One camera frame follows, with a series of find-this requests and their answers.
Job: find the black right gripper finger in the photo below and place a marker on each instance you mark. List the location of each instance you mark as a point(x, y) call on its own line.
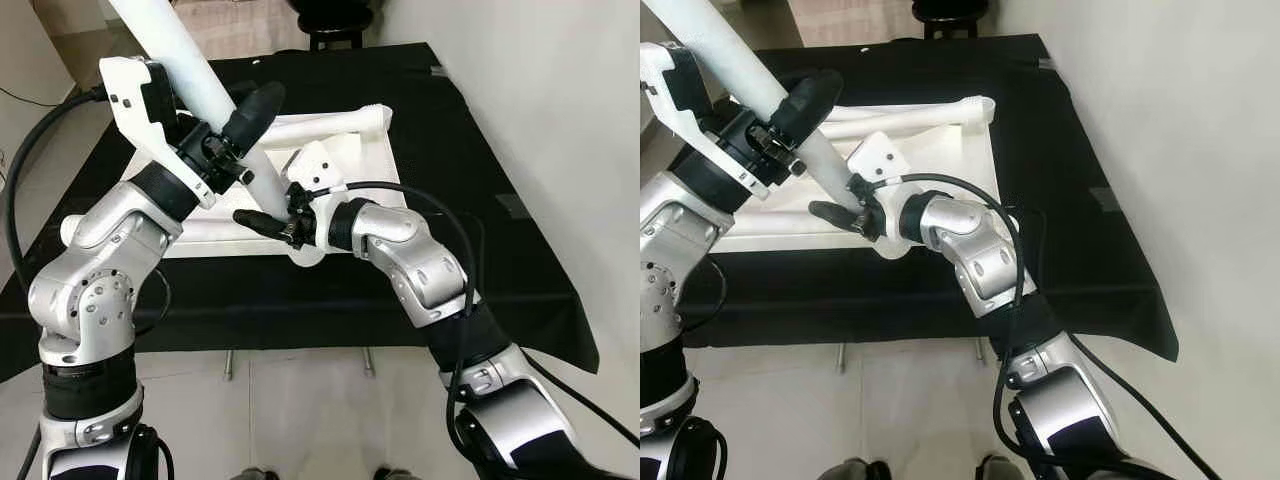
point(835, 214)
point(262, 222)

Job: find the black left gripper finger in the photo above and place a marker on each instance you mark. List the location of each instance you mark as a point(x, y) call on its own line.
point(808, 103)
point(255, 112)

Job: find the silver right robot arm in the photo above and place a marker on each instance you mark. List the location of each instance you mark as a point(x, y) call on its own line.
point(985, 260)
point(420, 265)

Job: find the white plastic children table top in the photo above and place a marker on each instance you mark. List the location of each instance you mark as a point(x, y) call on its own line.
point(375, 165)
point(975, 150)

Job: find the pale patterned mat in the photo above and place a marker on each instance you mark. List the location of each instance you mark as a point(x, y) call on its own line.
point(240, 28)
point(850, 20)

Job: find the black stool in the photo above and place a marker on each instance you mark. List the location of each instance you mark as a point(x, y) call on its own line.
point(335, 38)
point(950, 30)

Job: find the metal table leg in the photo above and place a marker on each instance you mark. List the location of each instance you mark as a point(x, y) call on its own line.
point(230, 365)
point(368, 362)
point(840, 358)
point(981, 352)

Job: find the black tablecloth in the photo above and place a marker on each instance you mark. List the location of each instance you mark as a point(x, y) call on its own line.
point(520, 270)
point(1100, 260)

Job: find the grey robot left foot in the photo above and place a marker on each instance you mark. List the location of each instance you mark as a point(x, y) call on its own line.
point(855, 470)
point(255, 474)

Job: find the grey robot foot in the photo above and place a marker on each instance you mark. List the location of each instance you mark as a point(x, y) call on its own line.
point(855, 470)
point(1002, 469)
point(398, 474)
point(255, 474)

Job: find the grey robot right foot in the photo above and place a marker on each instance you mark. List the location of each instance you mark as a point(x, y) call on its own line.
point(1002, 469)
point(398, 474)

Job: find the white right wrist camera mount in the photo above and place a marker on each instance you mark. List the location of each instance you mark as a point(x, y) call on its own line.
point(880, 155)
point(315, 165)

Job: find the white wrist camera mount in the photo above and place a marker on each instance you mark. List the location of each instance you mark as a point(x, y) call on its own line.
point(668, 88)
point(880, 155)
point(125, 100)
point(315, 165)

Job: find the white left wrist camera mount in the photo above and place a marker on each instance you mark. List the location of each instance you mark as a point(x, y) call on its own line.
point(125, 100)
point(668, 88)

